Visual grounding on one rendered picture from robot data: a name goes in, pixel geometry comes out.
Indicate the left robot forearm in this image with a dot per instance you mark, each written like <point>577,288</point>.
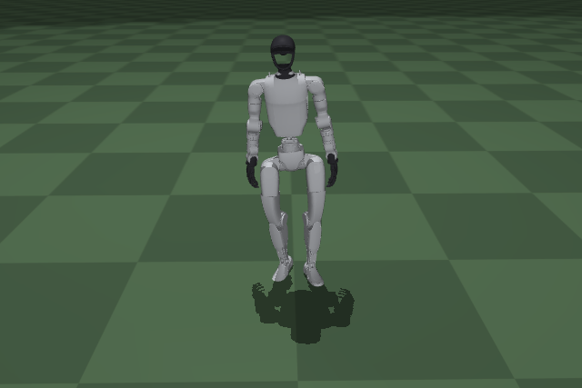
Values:
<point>329,140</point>

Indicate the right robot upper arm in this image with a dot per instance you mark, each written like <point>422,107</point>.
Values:
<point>255,90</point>

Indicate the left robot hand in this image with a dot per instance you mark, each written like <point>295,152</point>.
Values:
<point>333,163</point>

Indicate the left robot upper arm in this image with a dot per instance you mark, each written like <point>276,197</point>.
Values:
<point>316,87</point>

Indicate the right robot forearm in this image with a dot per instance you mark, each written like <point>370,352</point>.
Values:
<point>252,144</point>

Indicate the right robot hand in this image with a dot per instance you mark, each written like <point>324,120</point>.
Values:
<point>250,170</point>

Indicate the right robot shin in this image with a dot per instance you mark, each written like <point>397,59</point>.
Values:
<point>279,239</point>

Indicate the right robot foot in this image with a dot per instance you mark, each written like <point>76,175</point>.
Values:
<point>282,271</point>

